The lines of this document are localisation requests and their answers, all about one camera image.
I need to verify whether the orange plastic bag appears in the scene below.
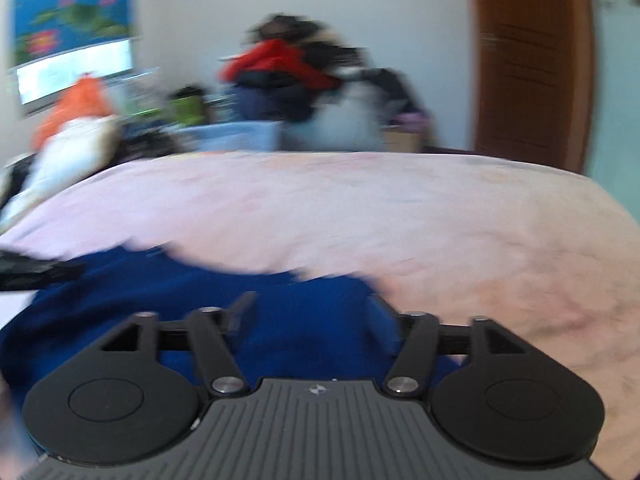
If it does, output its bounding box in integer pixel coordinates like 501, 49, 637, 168
32, 74, 113, 151

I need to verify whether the light blue towel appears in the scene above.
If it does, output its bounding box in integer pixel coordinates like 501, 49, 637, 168
176, 122, 282, 152

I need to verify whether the blue embroidered sweater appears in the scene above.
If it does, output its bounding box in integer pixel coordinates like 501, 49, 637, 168
0, 244, 467, 411

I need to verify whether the pile of dark clothes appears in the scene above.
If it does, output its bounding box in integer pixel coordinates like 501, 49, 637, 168
218, 14, 431, 153

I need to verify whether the lotus print roller blind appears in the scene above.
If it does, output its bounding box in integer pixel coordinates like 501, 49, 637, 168
10, 0, 134, 67

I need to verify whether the window with grey frame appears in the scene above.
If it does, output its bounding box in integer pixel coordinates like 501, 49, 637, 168
15, 39, 134, 107

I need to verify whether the brown wooden door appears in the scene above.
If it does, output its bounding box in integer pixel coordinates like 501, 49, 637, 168
474, 0, 596, 174

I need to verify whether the frosted glass wardrobe door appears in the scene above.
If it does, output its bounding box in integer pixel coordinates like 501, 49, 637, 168
587, 0, 639, 218

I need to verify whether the pink floral bed blanket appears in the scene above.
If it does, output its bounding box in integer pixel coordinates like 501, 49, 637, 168
1, 152, 639, 479

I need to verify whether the clear plastic bag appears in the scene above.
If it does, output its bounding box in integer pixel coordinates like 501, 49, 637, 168
281, 81, 384, 152

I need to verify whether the red jacket on pile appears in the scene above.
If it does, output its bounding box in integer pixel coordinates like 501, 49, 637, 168
219, 39, 340, 91

